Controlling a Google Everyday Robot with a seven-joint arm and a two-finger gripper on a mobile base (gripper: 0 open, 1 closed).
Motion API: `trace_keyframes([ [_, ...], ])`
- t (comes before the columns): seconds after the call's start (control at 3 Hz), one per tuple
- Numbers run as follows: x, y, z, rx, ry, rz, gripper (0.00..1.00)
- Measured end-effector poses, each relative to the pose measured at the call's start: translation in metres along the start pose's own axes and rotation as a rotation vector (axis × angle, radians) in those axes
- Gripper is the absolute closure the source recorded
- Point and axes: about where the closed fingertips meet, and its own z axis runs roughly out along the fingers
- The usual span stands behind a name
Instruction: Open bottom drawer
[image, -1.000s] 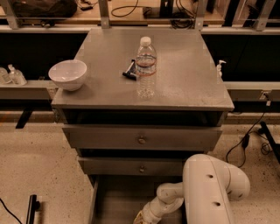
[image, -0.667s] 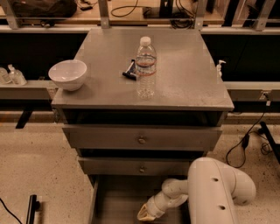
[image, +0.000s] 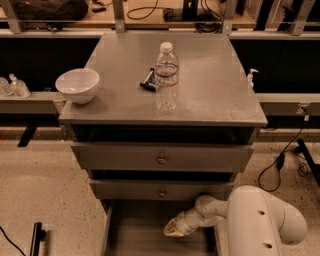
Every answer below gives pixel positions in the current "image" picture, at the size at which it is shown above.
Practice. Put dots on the grey bottom drawer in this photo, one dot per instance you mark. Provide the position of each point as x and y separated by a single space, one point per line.
135 228

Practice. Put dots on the grey drawer cabinet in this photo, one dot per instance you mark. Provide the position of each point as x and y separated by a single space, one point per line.
215 103

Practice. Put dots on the white bowl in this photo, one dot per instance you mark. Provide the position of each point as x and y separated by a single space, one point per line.
78 85

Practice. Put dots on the clear bottle at left edge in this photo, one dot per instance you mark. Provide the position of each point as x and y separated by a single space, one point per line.
5 88

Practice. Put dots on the grey top drawer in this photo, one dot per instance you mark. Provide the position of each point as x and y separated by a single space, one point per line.
162 157

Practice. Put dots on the black backpack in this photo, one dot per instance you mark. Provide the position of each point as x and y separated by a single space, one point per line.
72 10

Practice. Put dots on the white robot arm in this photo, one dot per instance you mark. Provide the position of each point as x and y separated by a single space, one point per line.
258 223

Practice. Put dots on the small white pump bottle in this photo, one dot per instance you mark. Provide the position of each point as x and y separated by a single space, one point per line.
250 77

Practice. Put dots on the grey drawer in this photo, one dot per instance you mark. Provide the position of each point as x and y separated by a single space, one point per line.
158 190
135 228
162 157

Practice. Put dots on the black stand foot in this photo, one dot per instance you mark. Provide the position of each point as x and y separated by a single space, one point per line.
38 235

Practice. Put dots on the black table leg right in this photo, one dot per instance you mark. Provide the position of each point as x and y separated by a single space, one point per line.
315 168

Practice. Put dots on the grey middle drawer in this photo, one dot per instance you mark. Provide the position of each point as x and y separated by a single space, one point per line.
158 190

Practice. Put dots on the clear plastic water bottle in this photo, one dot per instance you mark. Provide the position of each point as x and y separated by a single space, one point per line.
166 78

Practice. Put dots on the black and white razor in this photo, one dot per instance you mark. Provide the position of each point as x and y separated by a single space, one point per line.
149 82

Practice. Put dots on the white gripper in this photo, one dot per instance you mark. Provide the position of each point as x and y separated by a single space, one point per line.
184 222

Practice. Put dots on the clear sanitizer bottle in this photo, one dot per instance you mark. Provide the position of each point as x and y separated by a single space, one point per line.
19 87

